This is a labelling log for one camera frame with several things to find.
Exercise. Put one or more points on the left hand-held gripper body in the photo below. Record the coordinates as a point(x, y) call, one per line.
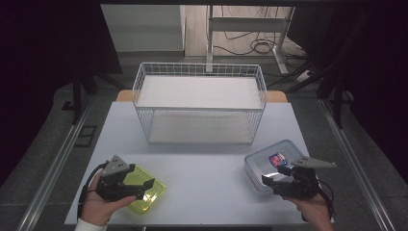
point(110, 184)

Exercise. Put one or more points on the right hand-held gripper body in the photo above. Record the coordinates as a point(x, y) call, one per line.
point(300, 186)

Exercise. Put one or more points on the green lidded plastic container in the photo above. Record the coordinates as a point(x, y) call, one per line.
point(150, 195)

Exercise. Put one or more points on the clear lidded plastic container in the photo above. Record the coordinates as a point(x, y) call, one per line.
point(266, 163)

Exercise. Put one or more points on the person's right hand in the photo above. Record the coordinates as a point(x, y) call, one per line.
point(312, 208)

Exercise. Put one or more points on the person's left hand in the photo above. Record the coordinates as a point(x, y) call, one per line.
point(96, 208)

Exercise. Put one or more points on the wooden table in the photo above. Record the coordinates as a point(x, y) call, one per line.
point(123, 96)

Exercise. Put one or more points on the black stand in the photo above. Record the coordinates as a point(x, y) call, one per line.
point(77, 96)
point(336, 96)

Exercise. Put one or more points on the white power strip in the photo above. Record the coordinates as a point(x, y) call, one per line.
point(303, 76)

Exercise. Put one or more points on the white cabinet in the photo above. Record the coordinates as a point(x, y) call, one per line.
point(144, 29)

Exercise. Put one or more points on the metal floor rail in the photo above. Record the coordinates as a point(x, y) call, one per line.
point(356, 166)
point(54, 166)

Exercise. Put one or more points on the white metal desk frame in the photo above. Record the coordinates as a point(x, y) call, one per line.
point(247, 24)

